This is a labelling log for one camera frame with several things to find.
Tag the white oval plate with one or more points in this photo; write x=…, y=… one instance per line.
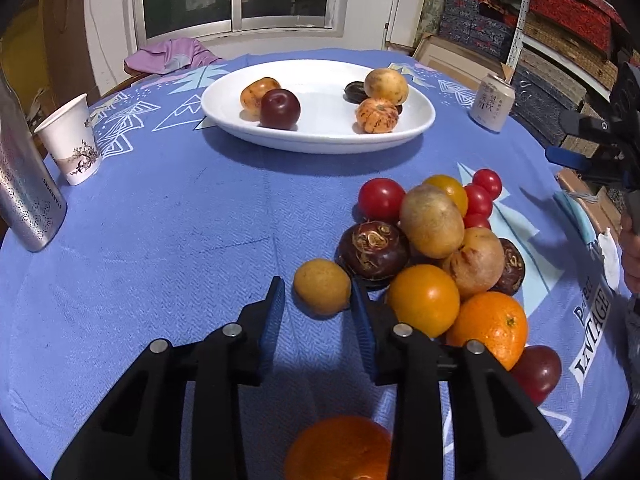
x=320, y=125

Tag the white paper cup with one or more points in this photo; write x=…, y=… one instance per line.
x=70, y=135

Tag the yellow-orange streaked pepino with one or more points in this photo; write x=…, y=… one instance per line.
x=257, y=92

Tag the small red cherry tomato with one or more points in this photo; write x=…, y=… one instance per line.
x=476, y=221
x=479, y=201
x=487, y=182

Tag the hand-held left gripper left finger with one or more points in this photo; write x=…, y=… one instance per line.
x=272, y=320

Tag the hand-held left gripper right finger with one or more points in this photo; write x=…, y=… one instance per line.
x=362, y=325

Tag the wooden chair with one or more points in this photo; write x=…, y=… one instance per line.
x=131, y=79

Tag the blue printed tablecloth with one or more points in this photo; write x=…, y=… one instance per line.
x=200, y=235

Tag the purple cloth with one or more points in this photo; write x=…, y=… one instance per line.
x=165, y=55

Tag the stainless steel bottle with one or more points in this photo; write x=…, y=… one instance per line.
x=25, y=185

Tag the tan streaked pepino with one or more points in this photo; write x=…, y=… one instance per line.
x=477, y=262

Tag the yellow-orange tomato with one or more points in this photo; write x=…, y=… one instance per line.
x=450, y=187
x=423, y=300

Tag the blue face mask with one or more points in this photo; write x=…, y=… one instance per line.
x=575, y=215

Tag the tall wooden cabinet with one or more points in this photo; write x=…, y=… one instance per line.
x=60, y=20

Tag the small tan passion fruit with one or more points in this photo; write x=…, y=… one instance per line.
x=321, y=286

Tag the orange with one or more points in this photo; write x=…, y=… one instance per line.
x=492, y=327
x=339, y=450

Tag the white tissue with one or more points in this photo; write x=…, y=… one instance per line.
x=607, y=255

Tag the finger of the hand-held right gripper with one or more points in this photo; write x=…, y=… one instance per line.
x=582, y=125
x=570, y=158

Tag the white metal shelf rack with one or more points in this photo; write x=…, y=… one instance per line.
x=520, y=20

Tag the leaning cardboard frames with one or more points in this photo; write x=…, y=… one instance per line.
x=450, y=55

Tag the white drink can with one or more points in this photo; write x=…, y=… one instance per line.
x=492, y=105

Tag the dark brown water chestnut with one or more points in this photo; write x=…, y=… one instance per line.
x=372, y=250
x=399, y=109
x=355, y=93
x=512, y=267

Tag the tan oval passion fruit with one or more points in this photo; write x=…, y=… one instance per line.
x=431, y=220

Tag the yellow spotted passion fruit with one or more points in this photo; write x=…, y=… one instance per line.
x=385, y=85

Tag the dark red plum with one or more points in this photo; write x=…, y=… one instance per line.
x=537, y=372
x=280, y=109

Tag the person's right hand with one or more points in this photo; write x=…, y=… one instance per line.
x=631, y=255

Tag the stack of patterned boxes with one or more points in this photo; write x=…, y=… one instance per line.
x=565, y=5

